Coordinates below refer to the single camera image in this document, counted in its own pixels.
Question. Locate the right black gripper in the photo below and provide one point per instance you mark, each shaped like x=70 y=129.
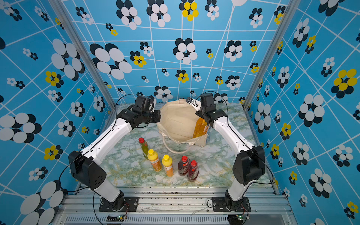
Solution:
x=199 y=114

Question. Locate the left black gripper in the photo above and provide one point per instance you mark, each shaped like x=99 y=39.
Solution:
x=158 y=117

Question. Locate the orange pump dish soap bottle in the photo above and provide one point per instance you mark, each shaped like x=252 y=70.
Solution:
x=201 y=128

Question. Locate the cream canvas shopping bag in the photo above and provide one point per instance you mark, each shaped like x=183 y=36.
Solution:
x=178 y=122

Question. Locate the dark red bottle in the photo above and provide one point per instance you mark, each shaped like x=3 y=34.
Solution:
x=183 y=166
x=193 y=171

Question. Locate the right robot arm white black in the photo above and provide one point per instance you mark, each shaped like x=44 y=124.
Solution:
x=249 y=164

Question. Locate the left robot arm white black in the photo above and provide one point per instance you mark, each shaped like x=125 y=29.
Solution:
x=85 y=165

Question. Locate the green bottle red cap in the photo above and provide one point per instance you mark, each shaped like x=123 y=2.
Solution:
x=144 y=146

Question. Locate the orange bottle yellow cap left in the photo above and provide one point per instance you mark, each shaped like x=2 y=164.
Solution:
x=154 y=160

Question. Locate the orange bottle yellow cap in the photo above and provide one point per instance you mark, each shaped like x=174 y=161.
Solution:
x=167 y=163
x=154 y=160

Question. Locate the orange bottle yellow cap right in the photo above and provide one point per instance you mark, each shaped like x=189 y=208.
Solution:
x=167 y=163

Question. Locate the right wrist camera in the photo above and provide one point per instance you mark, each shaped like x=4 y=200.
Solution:
x=192 y=102

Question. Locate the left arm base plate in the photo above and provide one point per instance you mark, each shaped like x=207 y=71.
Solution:
x=123 y=204

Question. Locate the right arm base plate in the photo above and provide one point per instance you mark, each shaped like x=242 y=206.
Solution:
x=226 y=204

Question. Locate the aluminium frame rail front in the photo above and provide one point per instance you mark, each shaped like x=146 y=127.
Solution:
x=177 y=206

